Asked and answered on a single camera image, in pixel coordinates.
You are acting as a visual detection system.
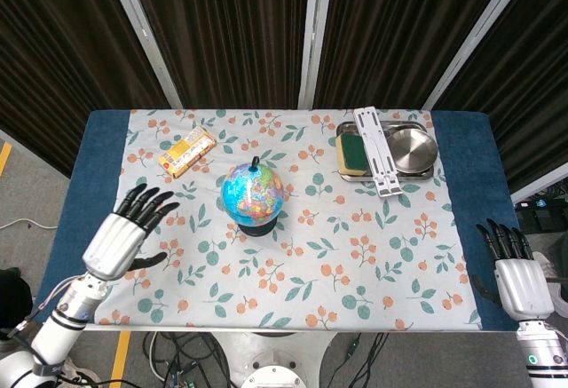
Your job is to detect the blue desk globe black stand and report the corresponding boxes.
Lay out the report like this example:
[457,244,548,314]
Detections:
[220,155,285,238]

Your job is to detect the black floor cable bundle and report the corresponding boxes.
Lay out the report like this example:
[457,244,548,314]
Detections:
[141,330,223,388]
[341,332,390,388]

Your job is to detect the dark brown curtain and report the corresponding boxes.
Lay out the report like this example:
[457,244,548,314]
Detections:
[126,0,312,109]
[0,0,172,180]
[314,0,516,109]
[432,0,568,194]

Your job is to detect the yellow snack box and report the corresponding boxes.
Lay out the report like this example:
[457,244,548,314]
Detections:
[158,124,217,179]

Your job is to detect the black equipment pile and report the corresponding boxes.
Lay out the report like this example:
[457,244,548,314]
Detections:
[514,199,568,273]

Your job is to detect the floral white tablecloth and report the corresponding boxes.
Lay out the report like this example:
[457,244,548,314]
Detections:
[95,107,484,331]

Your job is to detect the round steel plate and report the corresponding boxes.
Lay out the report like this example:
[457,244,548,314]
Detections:
[386,128,440,175]

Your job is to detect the white folding stand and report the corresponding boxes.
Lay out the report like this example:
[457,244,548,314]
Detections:
[352,107,405,198]

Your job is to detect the white table frame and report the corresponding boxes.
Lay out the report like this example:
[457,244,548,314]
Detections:
[82,323,523,334]

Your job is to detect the rectangular steel tray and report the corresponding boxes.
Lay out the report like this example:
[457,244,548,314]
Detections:
[335,119,436,184]

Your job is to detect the yellow green sponge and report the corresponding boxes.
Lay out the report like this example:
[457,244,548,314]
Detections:
[335,132,370,178]

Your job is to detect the yellow floor tape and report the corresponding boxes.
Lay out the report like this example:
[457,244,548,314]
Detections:
[0,141,13,176]
[109,331,133,383]

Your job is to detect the black round object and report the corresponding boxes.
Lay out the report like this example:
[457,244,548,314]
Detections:
[0,267,36,340]

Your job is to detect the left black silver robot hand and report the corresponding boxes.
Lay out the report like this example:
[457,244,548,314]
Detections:
[82,183,181,282]

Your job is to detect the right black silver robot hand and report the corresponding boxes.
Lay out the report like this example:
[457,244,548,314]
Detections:
[472,218,556,321]

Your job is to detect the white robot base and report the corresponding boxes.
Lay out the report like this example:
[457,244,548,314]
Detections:
[208,329,341,388]

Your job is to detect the blue table cover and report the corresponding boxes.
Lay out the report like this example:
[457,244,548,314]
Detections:
[35,109,523,332]

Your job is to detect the white frame post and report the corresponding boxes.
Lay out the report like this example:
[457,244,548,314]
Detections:
[423,0,529,109]
[509,174,568,205]
[297,0,335,110]
[100,0,184,109]

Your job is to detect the white floor cable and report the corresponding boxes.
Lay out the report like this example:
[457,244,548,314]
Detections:
[0,220,59,231]

